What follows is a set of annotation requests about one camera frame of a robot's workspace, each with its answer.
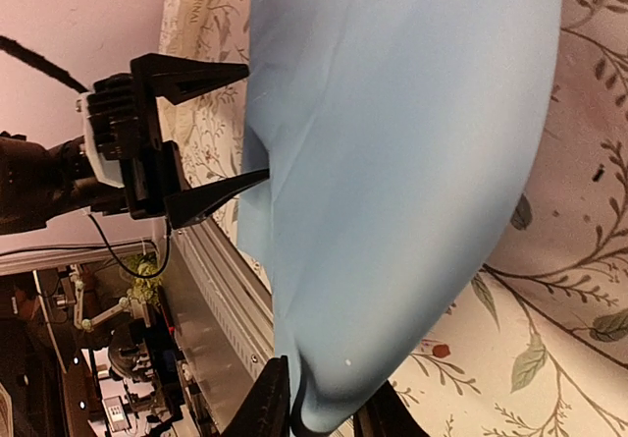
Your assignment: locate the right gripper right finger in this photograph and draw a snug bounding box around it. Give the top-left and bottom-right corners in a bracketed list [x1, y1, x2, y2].
[353, 382, 429, 437]

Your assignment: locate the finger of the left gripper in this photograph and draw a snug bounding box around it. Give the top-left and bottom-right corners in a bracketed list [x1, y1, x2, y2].
[147, 54, 249, 105]
[164, 169, 270, 226]

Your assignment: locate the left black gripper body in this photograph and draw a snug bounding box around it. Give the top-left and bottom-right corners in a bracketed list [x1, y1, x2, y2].
[87, 54, 180, 219]

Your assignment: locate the front aluminium rail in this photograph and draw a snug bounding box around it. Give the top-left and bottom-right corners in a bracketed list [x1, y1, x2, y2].
[163, 220, 274, 431]

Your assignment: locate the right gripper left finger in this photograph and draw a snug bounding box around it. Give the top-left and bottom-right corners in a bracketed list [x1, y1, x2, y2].
[223, 355, 290, 437]

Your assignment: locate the left black braided cable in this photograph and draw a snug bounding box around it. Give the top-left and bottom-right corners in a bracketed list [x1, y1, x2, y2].
[0, 34, 92, 93]

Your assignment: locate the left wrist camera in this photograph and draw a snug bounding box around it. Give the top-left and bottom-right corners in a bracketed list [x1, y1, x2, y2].
[77, 91, 124, 189]

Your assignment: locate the cream printed ribbon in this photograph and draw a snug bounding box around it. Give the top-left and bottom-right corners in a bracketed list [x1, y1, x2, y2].
[159, 0, 250, 63]

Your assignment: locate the blue wrapping paper sheet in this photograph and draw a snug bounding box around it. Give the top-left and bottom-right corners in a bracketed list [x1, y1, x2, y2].
[236, 0, 561, 436]

